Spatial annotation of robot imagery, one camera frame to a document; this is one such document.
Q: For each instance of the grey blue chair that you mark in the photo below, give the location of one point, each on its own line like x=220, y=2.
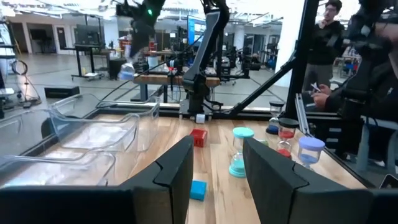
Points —
x=382, y=124

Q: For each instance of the black TV on stand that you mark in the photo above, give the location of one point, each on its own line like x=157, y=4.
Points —
x=88, y=35

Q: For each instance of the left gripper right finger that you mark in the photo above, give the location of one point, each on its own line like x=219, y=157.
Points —
x=280, y=193

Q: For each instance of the person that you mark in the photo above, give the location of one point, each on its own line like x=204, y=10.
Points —
x=373, y=99
x=326, y=40

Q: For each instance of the green white USB charger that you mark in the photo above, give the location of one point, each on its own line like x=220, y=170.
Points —
x=264, y=142

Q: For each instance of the black floor box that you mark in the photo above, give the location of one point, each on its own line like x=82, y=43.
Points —
x=62, y=91

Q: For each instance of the teal hourglass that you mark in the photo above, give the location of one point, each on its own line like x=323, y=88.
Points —
x=238, y=155

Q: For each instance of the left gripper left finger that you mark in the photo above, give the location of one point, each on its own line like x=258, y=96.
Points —
x=161, y=193

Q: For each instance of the black-capped blue sand hourglass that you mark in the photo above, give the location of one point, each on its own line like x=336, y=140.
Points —
x=275, y=123

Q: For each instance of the white phone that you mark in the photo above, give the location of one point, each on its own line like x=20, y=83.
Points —
x=315, y=87

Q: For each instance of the wooden workbench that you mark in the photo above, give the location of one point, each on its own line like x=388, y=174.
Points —
x=155, y=79

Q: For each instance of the teal block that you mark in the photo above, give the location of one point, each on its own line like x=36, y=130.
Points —
x=198, y=190

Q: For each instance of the blue monitor screen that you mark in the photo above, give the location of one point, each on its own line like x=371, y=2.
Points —
x=194, y=29

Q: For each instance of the red adapter box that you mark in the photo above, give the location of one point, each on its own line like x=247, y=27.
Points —
x=199, y=137

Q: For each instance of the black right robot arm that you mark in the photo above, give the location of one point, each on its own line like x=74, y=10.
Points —
x=202, y=62

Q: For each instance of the clear plastic bin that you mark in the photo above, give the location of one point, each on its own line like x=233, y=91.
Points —
x=62, y=169
x=146, y=115
x=93, y=137

